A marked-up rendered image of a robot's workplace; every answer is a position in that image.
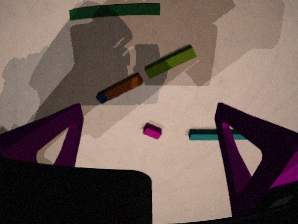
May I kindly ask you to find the lime green rod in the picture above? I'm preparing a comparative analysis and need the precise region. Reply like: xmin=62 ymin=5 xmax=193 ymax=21
xmin=145 ymin=45 xmax=197 ymax=79

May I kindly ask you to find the turquoise rod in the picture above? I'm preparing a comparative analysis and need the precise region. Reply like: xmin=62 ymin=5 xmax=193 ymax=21
xmin=188 ymin=129 xmax=247 ymax=140

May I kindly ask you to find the orange rod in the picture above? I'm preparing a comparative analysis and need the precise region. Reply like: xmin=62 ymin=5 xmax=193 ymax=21
xmin=104 ymin=72 xmax=143 ymax=100

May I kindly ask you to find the small magenta block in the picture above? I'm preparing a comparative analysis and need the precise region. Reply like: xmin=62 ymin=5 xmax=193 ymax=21
xmin=143 ymin=123 xmax=162 ymax=140

